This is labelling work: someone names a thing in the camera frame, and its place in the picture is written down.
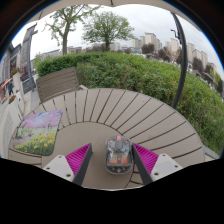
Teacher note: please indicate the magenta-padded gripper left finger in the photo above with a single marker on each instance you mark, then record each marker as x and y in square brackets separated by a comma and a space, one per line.
[77, 159]

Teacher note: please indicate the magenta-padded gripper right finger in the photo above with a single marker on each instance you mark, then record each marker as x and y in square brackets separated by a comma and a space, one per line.
[146, 159]

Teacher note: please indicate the transparent computer mouse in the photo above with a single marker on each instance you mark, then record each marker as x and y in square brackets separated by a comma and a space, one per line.
[118, 155]

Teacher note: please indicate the flower print mouse pad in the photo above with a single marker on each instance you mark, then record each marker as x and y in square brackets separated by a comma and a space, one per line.
[37, 133]

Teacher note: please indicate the grey slatted outdoor chair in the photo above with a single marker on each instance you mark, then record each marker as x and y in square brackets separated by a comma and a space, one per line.
[56, 83]

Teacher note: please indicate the green hedge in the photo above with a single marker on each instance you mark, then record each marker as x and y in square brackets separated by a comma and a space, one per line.
[150, 80]

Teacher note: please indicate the white flower planter box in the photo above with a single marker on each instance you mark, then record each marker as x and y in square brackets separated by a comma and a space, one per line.
[16, 80]
[15, 106]

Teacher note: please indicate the person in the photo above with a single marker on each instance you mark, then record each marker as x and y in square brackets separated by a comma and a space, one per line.
[10, 87]

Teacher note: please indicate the dark curved parasol pole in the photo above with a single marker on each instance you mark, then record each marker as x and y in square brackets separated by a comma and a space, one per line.
[182, 60]

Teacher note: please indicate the tall grey sign pillar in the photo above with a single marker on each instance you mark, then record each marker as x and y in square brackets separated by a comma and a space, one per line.
[26, 60]

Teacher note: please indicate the distant apartment buildings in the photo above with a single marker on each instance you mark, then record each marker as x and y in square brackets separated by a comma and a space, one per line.
[150, 39]

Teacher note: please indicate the bare-trunked leaning tree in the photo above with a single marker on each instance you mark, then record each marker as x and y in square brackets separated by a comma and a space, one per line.
[65, 30]

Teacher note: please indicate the round-crowned green tree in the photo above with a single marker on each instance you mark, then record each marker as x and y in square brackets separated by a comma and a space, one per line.
[107, 26]

